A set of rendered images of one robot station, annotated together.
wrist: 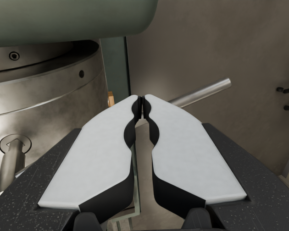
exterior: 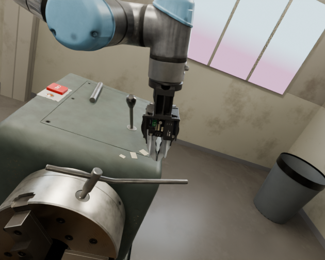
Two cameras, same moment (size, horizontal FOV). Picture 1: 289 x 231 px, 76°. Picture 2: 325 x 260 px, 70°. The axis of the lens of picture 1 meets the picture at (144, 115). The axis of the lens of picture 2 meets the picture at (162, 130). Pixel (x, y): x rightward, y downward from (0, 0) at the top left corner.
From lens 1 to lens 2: 0.59 m
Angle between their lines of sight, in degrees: 95
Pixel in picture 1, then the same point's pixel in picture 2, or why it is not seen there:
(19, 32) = (115, 167)
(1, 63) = not seen: hidden behind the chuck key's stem
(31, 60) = not seen: hidden behind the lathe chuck
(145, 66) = not seen: outside the picture
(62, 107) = (108, 201)
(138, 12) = (153, 175)
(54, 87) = (110, 192)
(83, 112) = (113, 215)
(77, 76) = (118, 200)
